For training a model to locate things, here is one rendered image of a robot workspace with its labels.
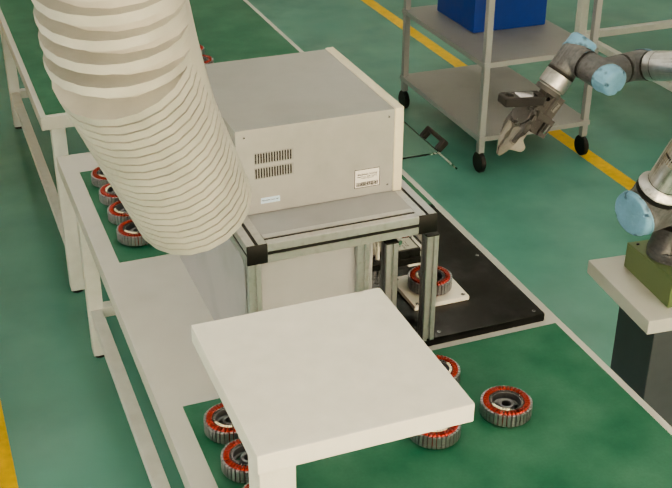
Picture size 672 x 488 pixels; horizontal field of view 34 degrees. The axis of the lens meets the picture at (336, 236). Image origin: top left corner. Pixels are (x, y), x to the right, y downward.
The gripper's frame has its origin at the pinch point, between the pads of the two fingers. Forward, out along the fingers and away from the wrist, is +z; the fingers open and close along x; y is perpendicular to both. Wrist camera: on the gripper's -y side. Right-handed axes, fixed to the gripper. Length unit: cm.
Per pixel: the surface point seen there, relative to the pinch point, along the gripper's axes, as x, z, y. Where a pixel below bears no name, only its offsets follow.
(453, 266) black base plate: -4.3, 32.0, 6.9
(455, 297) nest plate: -20.2, 35.5, 0.1
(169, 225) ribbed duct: -108, 24, -119
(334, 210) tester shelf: -26, 29, -47
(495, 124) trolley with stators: 200, 2, 145
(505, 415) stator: -67, 43, -9
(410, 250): -16.4, 31.1, -16.9
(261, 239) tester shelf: -33, 41, -63
